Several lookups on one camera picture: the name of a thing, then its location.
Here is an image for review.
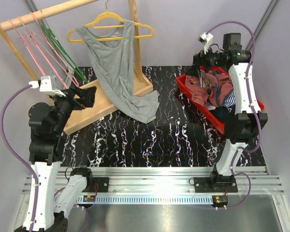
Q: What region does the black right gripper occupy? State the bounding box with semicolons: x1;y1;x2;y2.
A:
184;43;225;79

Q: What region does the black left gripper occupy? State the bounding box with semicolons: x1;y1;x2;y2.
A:
50;85;97;133

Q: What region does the salmon pink tank top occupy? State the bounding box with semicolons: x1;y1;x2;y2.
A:
184;69;234;108

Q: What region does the green hanger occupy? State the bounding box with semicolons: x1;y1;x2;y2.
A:
41;23;89;83

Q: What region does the grey tank top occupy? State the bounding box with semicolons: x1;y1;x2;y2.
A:
76;20;159;123

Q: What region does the blue striped tank top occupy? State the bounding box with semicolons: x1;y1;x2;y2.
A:
206;91;236;110

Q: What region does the navy maroon tank top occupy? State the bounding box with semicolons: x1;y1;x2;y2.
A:
210;105;235;123

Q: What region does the yellow hanger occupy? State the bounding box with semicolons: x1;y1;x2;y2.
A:
67;0;155;43

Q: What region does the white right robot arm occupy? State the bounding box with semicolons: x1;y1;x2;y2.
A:
184;33;268;193

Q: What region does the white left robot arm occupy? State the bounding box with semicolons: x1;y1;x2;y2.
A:
16;87;97;232

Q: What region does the wooden clothes rack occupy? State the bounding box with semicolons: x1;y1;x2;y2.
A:
0;0;153;135

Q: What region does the red plastic bin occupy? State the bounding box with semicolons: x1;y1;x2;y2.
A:
177;67;268;140

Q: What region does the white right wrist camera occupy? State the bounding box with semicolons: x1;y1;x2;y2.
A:
199;33;214;55

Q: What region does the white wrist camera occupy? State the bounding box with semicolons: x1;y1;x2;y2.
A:
29;75;66;97
199;33;214;55

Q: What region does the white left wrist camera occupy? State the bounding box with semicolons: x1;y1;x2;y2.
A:
29;75;66;97

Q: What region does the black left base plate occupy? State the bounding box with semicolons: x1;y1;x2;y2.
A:
86;177;109;193

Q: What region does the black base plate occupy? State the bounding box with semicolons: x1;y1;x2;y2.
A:
86;177;109;193
193;176;238;193

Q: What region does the aluminium mounting rail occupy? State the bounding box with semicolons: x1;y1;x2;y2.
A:
68;166;290;232

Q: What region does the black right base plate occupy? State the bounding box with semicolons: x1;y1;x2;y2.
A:
193;176;238;193

